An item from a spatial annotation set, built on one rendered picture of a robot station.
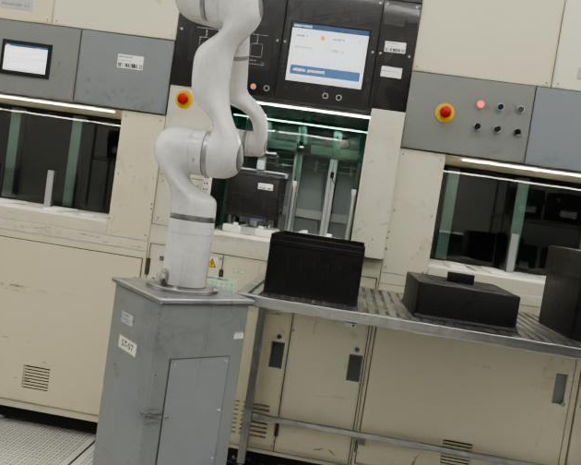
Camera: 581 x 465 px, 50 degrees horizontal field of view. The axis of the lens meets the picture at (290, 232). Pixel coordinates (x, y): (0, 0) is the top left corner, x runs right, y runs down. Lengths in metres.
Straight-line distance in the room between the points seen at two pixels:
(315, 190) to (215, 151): 1.66
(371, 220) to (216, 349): 0.88
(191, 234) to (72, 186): 1.49
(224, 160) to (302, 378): 1.07
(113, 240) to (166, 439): 1.05
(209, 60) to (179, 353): 0.74
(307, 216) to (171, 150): 1.66
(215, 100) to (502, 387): 1.48
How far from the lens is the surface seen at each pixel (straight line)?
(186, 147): 1.64
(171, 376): 1.61
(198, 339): 1.62
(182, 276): 1.65
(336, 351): 2.39
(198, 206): 1.63
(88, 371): 2.61
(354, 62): 2.39
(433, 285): 1.82
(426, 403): 2.45
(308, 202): 3.24
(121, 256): 2.49
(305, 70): 2.39
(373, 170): 2.28
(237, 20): 1.67
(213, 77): 1.66
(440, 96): 2.38
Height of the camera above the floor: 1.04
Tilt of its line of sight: 3 degrees down
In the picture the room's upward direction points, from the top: 8 degrees clockwise
